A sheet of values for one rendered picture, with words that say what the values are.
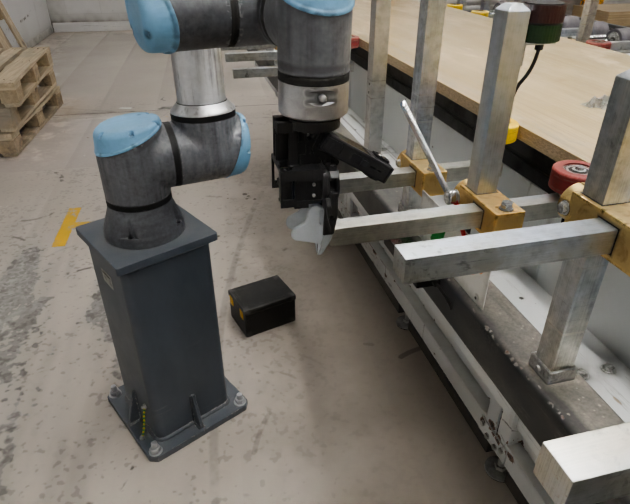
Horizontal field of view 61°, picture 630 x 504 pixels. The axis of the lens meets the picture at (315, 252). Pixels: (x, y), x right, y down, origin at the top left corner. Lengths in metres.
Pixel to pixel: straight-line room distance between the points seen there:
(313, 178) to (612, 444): 0.47
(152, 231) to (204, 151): 0.22
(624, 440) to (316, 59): 0.48
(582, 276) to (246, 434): 1.13
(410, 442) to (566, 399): 0.86
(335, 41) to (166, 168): 0.67
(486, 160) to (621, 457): 0.57
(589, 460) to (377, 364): 1.47
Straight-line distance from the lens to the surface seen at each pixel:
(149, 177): 1.24
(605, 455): 0.39
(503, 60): 0.84
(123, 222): 1.29
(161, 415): 1.56
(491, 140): 0.87
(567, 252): 0.62
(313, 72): 0.66
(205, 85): 1.24
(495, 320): 0.90
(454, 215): 0.85
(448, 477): 1.56
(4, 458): 1.77
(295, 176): 0.70
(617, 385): 0.99
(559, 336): 0.77
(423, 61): 1.06
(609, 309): 1.03
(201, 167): 1.26
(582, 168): 0.95
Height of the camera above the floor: 1.23
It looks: 31 degrees down
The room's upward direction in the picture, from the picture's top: straight up
